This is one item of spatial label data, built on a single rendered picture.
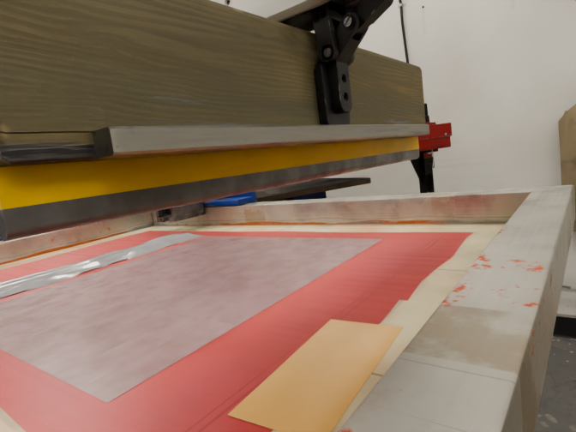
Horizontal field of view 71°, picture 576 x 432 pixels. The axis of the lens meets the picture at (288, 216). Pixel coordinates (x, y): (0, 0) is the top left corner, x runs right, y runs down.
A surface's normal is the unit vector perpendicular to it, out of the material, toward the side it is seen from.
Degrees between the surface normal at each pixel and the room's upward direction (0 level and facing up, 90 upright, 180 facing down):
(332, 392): 0
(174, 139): 90
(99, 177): 90
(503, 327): 0
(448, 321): 0
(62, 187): 90
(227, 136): 90
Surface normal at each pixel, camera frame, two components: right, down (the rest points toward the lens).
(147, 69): 0.79, -0.02
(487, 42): -0.59, 0.20
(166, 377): -0.14, -0.98
